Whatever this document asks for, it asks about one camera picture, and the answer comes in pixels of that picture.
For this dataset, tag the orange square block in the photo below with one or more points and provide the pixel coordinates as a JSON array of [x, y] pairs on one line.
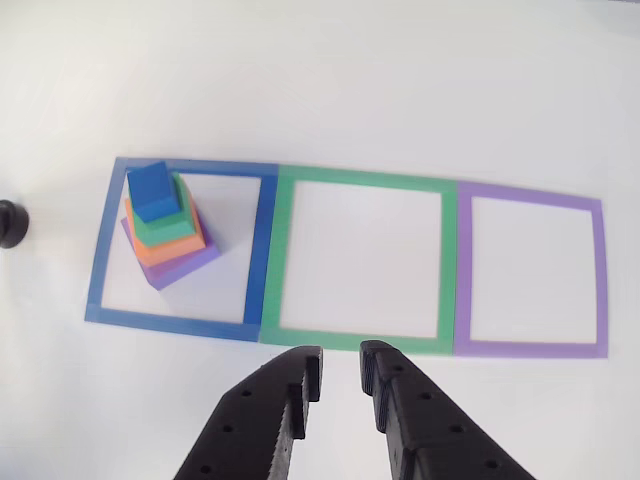
[[170, 252]]

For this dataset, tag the green square frame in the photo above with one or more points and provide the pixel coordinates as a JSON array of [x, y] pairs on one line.
[[280, 250]]

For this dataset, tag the black tripod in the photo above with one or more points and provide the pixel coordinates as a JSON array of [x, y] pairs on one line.
[[11, 225]]

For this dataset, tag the blue square frame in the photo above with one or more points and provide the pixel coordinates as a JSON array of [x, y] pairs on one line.
[[102, 250]]

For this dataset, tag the small blue cube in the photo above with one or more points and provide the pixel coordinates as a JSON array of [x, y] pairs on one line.
[[150, 190]]

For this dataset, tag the green cube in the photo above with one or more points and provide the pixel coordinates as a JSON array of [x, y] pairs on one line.
[[172, 230]]

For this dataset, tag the purple square block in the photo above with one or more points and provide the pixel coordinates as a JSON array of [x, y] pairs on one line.
[[185, 270]]

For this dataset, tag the purple square frame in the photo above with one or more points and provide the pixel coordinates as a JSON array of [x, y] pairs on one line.
[[462, 270]]

